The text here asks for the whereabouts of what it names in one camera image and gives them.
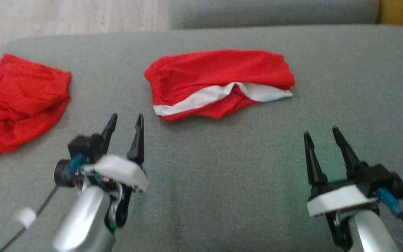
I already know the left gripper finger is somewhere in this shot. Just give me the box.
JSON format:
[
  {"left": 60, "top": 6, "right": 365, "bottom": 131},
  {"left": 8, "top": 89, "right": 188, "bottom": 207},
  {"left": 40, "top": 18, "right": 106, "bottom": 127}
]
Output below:
[
  {"left": 126, "top": 113, "right": 145, "bottom": 166},
  {"left": 100, "top": 113, "right": 118, "bottom": 155}
]

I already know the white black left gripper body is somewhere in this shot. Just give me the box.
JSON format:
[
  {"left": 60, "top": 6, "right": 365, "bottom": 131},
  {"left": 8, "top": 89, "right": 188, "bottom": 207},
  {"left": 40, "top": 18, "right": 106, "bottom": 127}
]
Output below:
[{"left": 83, "top": 155, "right": 149, "bottom": 230}]

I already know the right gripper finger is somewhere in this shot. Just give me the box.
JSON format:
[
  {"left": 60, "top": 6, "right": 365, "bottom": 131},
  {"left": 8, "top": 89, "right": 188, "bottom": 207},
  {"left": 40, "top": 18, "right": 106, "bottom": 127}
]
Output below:
[
  {"left": 303, "top": 131, "right": 328, "bottom": 187},
  {"left": 332, "top": 127, "right": 368, "bottom": 177}
]

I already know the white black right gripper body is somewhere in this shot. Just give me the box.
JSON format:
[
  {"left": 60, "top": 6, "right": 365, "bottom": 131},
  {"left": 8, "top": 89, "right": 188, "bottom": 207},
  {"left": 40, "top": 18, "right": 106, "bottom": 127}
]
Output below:
[{"left": 306, "top": 178, "right": 381, "bottom": 252}]

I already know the red white sports jersey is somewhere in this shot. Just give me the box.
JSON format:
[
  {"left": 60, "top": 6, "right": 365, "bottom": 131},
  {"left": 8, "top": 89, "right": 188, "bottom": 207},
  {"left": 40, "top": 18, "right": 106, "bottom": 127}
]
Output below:
[{"left": 0, "top": 53, "right": 72, "bottom": 168}]

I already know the red shorts white stripe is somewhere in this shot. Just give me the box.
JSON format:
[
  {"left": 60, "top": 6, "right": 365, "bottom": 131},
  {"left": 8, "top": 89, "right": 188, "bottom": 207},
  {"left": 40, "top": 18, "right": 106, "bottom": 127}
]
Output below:
[{"left": 143, "top": 49, "right": 296, "bottom": 122}]

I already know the grey fabric sofa seat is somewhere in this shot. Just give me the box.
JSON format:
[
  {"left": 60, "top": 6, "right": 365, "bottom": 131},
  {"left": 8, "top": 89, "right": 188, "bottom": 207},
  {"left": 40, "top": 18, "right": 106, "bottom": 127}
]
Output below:
[{"left": 0, "top": 24, "right": 403, "bottom": 252}]

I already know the yellow furniture piece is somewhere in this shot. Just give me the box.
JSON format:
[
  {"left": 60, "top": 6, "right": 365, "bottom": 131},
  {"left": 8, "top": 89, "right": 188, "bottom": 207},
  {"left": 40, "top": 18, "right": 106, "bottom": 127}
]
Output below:
[{"left": 378, "top": 0, "right": 403, "bottom": 28}]

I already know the grey sofa cushion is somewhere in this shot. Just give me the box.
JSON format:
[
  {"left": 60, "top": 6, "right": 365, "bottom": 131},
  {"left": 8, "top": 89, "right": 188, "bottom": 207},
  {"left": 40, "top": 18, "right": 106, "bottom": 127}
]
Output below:
[{"left": 171, "top": 0, "right": 380, "bottom": 29}]

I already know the right black cable teal plug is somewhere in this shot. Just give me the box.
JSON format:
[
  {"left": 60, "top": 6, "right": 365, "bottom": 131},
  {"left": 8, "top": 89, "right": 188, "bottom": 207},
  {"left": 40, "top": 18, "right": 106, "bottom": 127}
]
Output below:
[{"left": 377, "top": 188, "right": 403, "bottom": 244}]

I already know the black cable teal plug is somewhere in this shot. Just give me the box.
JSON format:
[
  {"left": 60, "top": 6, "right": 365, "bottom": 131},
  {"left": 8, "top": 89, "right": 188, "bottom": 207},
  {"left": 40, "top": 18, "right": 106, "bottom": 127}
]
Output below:
[
  {"left": 0, "top": 154, "right": 87, "bottom": 252},
  {"left": 377, "top": 188, "right": 403, "bottom": 244}
]

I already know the left black cable teal plug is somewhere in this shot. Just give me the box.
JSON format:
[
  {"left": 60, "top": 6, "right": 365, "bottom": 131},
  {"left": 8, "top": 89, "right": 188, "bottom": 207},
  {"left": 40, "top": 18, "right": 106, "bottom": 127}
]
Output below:
[{"left": 0, "top": 154, "right": 87, "bottom": 252}]

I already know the white cable tag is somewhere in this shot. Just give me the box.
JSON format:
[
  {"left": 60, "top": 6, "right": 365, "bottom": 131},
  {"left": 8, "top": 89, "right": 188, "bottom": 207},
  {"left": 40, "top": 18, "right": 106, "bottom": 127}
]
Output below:
[{"left": 15, "top": 208, "right": 37, "bottom": 229}]

